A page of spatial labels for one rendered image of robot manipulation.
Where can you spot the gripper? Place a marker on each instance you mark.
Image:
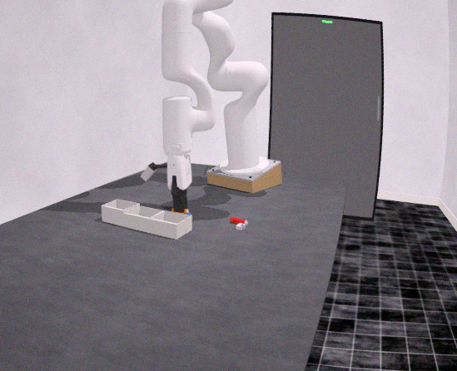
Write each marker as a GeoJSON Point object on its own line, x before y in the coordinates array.
{"type": "Point", "coordinates": [179, 178]}

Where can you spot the red aa battery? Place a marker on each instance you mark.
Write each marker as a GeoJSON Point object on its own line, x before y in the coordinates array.
{"type": "Point", "coordinates": [238, 221]}

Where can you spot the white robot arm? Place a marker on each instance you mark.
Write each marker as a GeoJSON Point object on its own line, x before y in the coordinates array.
{"type": "Point", "coordinates": [179, 118]}

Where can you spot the white three-compartment bin rack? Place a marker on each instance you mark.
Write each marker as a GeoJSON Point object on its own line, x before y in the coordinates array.
{"type": "Point", "coordinates": [165, 223]}

